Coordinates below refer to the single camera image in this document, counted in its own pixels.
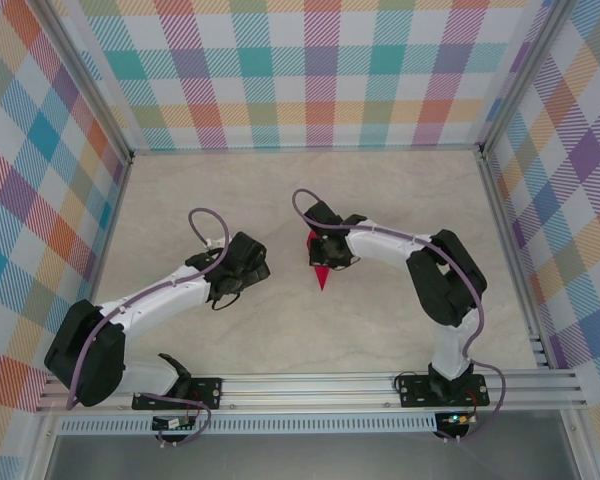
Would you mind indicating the small circuit board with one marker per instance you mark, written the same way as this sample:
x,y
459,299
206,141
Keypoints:
x,y
172,425
457,419

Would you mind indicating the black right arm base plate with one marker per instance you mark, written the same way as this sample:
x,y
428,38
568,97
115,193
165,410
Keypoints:
x,y
410,392

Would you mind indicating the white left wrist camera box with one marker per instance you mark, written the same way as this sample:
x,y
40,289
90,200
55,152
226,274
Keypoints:
x,y
215,242

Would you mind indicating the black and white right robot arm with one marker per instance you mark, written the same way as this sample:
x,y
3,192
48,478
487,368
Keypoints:
x,y
445,285

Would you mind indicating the pink square paper sheet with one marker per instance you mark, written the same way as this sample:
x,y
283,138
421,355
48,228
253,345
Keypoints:
x,y
323,277

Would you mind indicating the small right circuit board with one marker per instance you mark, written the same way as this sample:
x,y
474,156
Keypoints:
x,y
457,419

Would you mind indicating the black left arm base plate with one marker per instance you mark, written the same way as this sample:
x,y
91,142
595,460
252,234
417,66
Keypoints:
x,y
210,392

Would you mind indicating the small left circuit board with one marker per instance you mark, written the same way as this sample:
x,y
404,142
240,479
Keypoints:
x,y
172,425

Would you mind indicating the aluminium frame post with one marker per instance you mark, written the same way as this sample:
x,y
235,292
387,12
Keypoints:
x,y
522,80
87,82

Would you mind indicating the grey metal panel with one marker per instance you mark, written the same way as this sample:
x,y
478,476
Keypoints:
x,y
305,457

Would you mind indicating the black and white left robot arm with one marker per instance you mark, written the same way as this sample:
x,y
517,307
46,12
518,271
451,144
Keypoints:
x,y
90,365

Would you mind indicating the aluminium mounting rail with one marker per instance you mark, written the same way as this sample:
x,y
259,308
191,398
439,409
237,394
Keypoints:
x,y
305,392

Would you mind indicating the aluminium frame side bar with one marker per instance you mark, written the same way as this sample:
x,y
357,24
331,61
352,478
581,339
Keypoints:
x,y
101,260
507,260

